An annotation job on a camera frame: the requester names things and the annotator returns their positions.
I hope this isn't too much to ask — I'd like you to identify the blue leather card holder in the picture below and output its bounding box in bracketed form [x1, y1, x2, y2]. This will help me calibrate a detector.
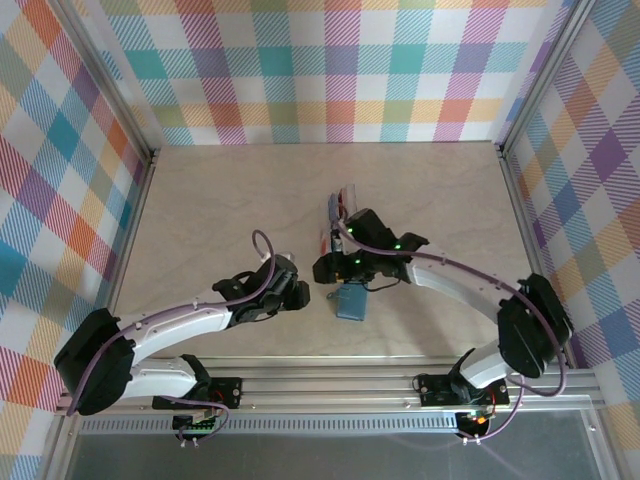
[327, 282, 372, 321]

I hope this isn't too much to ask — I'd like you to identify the stack of plastic cards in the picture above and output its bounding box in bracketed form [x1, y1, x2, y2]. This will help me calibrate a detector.
[319, 192, 346, 256]

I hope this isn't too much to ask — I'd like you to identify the clear acrylic card stand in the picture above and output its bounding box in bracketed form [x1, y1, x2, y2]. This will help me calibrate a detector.
[317, 182, 359, 261]

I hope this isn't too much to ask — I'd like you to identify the small circuit board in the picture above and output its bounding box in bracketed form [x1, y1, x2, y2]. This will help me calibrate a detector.
[172, 412, 224, 435]
[457, 409, 496, 430]

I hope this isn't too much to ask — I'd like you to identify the grey sheet panel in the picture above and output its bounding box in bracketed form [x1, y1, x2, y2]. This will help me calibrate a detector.
[64, 432, 601, 480]

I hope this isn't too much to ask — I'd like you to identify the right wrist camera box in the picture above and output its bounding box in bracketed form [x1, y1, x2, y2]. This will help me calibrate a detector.
[344, 208, 394, 246]

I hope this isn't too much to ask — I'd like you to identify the aluminium cross rail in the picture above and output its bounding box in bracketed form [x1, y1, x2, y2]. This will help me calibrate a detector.
[54, 355, 606, 417]

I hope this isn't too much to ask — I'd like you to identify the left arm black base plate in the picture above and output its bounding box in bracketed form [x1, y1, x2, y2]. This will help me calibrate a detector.
[152, 377, 245, 412]

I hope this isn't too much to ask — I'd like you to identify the slotted metal cable duct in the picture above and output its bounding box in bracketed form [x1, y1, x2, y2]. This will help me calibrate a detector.
[79, 418, 461, 436]

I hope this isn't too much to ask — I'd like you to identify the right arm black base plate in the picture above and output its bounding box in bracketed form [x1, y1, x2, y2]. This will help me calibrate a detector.
[417, 373, 511, 409]

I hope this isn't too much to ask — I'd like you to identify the aluminium side rail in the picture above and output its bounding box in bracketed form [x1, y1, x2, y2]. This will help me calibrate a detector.
[87, 147, 162, 374]
[496, 143, 576, 370]

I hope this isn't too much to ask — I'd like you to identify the aluminium corner post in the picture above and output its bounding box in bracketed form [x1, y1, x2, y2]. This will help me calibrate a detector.
[47, 0, 162, 169]
[493, 0, 597, 157]

